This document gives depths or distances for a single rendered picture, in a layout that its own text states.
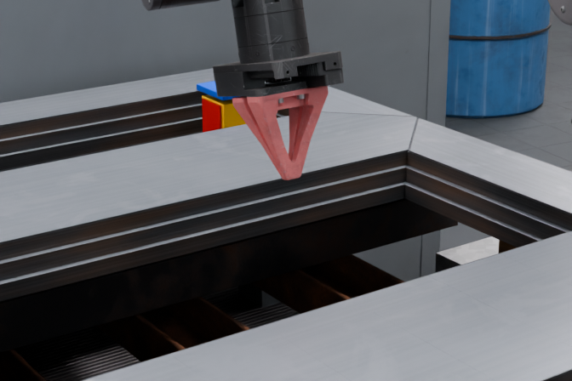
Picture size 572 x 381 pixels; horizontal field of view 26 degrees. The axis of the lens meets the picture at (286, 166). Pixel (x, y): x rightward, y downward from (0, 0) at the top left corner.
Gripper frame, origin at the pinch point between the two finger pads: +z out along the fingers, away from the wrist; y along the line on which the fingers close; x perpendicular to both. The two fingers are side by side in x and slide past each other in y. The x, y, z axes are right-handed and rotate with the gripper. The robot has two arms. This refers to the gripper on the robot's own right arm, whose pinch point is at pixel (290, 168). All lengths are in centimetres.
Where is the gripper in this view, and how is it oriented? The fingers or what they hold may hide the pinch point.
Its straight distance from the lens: 101.8
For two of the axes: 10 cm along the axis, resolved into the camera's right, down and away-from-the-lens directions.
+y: 5.4, 0.4, -8.4
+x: 8.3, -1.9, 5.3
